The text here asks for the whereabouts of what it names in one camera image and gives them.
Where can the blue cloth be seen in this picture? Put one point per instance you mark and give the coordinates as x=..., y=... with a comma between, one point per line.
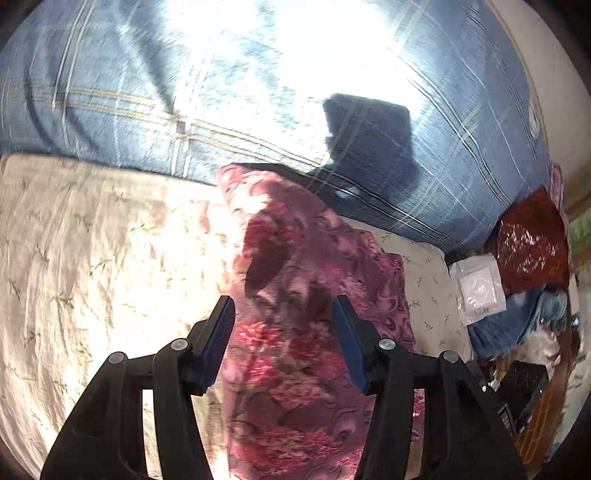
x=508, y=323

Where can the white plastic packet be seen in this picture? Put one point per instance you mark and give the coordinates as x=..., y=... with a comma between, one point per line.
x=478, y=290

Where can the pink floral shirt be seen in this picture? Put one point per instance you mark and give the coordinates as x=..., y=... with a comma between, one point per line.
x=286, y=277

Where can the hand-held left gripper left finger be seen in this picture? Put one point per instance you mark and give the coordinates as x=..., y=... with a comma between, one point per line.
x=217, y=339

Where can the black box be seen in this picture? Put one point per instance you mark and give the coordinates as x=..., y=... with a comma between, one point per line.
x=521, y=383

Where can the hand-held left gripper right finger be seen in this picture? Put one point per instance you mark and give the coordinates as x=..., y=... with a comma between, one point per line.
x=351, y=341

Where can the white leaf-print bedsheet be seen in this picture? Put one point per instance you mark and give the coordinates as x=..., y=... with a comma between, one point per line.
x=92, y=254

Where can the blue plaid quilt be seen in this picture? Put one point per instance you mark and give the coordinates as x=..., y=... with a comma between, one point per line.
x=231, y=92

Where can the red plastic bag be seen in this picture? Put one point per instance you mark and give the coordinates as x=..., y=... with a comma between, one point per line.
x=531, y=244

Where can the purple cloth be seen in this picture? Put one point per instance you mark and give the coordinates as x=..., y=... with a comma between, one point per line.
x=556, y=189

